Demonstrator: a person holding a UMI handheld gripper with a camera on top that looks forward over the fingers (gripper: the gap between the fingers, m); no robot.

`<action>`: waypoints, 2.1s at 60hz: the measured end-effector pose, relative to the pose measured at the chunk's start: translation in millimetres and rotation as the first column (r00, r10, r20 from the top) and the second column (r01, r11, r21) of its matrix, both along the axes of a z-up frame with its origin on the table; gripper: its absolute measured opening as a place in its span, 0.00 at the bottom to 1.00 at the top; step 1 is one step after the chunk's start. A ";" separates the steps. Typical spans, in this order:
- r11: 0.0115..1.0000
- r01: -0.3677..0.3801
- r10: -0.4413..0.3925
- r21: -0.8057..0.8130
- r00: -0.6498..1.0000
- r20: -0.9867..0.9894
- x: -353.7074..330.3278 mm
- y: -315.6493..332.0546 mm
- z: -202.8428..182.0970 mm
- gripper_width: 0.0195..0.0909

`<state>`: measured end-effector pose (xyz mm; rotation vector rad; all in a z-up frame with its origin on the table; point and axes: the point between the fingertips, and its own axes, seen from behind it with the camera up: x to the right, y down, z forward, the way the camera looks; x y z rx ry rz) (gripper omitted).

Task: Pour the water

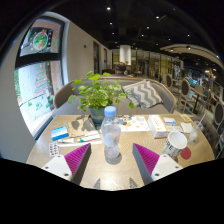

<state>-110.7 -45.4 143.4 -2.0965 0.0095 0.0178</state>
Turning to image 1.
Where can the small blue-white packet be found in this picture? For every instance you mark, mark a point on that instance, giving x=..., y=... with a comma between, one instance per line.
x=169, y=121

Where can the white tube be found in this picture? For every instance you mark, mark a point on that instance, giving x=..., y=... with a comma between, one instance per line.
x=89, y=137

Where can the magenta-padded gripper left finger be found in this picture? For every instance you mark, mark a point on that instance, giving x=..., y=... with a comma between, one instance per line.
x=75, y=160

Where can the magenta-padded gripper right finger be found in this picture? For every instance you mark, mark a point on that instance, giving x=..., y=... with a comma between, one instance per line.
x=148, y=160

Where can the group of dining chairs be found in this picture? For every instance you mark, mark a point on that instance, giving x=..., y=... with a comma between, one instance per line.
x=185, y=90

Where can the small blue and white box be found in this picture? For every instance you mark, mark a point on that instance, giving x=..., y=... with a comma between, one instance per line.
x=60, y=133

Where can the grey tufted armchair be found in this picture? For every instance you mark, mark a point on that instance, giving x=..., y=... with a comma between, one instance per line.
x=210, y=131

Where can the potted green plant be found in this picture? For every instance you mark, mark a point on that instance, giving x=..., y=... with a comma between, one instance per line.
x=96, y=93

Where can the white mug with black print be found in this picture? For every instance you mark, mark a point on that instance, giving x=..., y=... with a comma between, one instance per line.
x=175, y=143

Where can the white paper napkin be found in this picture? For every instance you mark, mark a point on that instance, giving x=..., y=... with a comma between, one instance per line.
x=186, y=127

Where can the printed paper menu sheet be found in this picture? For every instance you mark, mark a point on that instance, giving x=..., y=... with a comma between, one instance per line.
x=136, y=124

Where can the grey curved sofa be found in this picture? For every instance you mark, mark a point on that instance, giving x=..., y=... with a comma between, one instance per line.
x=166, y=93

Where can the white carton box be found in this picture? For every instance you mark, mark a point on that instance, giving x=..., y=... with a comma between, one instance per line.
x=157, y=126

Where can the brown kraft paper card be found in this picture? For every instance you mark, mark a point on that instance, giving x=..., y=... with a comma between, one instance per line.
x=78, y=128

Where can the grey chevron cushion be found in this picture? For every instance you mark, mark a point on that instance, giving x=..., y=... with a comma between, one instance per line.
x=143, y=93

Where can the window with festive stickers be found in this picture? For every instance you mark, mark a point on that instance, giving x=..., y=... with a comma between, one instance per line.
x=36, y=93

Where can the flat round red coaster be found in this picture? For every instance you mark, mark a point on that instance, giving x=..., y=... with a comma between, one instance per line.
x=186, y=154

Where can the person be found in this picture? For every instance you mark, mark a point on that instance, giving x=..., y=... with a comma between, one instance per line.
x=120, y=69

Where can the yellow card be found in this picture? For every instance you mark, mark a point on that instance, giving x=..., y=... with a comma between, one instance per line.
x=186, y=118

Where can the group of ceiling lights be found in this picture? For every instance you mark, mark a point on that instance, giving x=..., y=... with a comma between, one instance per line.
x=108, y=8

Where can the clear plastic water bottle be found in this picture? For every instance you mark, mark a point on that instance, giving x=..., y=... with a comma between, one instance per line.
x=111, y=136

